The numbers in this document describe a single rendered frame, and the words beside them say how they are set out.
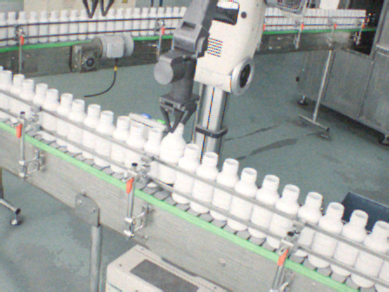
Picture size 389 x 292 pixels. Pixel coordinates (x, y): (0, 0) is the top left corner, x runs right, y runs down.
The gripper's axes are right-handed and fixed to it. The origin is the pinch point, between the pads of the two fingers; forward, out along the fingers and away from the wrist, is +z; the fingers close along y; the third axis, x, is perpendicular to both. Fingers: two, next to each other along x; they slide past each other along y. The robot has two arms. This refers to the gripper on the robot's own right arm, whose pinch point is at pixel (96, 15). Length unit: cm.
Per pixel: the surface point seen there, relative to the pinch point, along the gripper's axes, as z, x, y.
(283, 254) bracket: 33, 85, 29
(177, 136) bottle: 22, 46, 16
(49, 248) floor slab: 140, -53, -32
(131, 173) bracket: 31, 40, 27
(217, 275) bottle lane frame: 54, 67, 21
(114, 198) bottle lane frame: 46, 30, 21
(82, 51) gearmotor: 43, -73, -72
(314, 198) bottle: 24, 85, 13
